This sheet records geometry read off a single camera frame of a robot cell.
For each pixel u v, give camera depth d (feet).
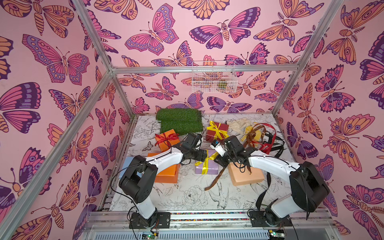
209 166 2.79
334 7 2.26
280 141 3.38
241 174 2.74
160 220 2.41
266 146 3.28
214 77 3.12
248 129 3.60
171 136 3.19
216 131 3.28
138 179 1.52
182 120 3.71
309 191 1.44
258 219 2.39
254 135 3.48
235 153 2.21
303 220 2.44
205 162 2.80
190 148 2.35
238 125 3.70
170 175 2.60
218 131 3.28
